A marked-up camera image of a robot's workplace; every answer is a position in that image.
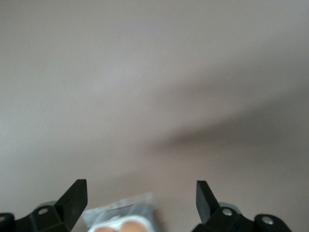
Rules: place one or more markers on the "clear plastic egg carton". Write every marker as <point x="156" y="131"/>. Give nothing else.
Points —
<point x="116" y="207"/>

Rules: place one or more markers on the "brown egg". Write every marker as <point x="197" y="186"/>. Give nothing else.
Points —
<point x="132" y="228"/>
<point x="107" y="229"/>

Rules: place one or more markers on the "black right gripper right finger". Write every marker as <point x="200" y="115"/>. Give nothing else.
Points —
<point x="207" y="205"/>

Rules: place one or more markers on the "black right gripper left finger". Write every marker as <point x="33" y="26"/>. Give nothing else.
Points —
<point x="70" y="205"/>

